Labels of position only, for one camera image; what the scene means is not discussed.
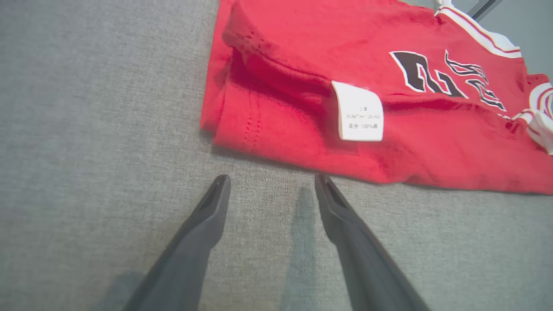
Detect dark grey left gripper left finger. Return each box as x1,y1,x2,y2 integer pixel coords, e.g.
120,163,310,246
123,175,231,311

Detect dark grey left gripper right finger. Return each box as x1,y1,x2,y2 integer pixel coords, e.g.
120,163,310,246
315,174,430,311

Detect grey fabric covered work surface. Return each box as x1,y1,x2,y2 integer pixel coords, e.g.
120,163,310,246
0,0,553,311

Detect red basketball jersey number 23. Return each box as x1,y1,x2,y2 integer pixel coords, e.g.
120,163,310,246
200,0,553,195

